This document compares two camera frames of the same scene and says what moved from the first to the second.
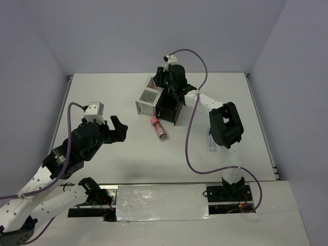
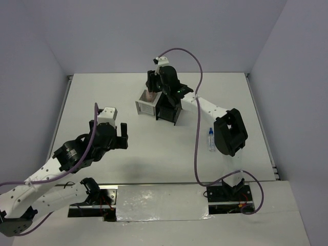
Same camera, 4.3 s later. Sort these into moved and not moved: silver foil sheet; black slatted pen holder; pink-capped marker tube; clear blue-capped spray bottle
Moved: pink-capped marker tube
Not moved: silver foil sheet; clear blue-capped spray bottle; black slatted pen holder
